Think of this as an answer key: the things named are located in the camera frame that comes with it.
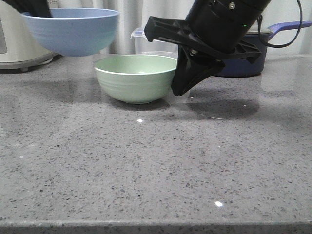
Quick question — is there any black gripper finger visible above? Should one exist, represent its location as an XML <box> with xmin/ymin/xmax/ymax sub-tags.
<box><xmin>3</xmin><ymin>0</ymin><xmax>52</xmax><ymax>18</ymax></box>

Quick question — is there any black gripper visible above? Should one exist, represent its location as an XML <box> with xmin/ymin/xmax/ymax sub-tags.
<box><xmin>144</xmin><ymin>16</ymin><xmax>262</xmax><ymax>96</ymax></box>

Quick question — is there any clear plastic food container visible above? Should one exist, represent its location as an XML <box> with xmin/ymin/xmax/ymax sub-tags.
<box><xmin>131</xmin><ymin>28</ymin><xmax>178</xmax><ymax>59</ymax></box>

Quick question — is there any dark blue saucepan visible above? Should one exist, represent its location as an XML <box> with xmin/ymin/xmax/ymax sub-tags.
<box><xmin>216</xmin><ymin>21</ymin><xmax>300</xmax><ymax>78</ymax></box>

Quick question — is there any black cable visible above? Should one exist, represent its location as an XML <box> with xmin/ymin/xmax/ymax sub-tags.
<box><xmin>257</xmin><ymin>0</ymin><xmax>303</xmax><ymax>48</ymax></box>

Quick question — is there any light green bowl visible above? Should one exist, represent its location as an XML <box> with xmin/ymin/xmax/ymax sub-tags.
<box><xmin>94</xmin><ymin>55</ymin><xmax>177</xmax><ymax>104</ymax></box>

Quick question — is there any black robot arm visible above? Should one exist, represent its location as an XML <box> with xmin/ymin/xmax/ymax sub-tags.
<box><xmin>6</xmin><ymin>0</ymin><xmax>268</xmax><ymax>96</ymax></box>

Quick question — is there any light blue bowl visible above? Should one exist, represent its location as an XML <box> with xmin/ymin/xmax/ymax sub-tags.
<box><xmin>22</xmin><ymin>8</ymin><xmax>119</xmax><ymax>57</ymax></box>

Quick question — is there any white kitchen appliance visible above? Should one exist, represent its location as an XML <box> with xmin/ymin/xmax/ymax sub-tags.
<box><xmin>0</xmin><ymin>1</ymin><xmax>57</xmax><ymax>71</ymax></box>

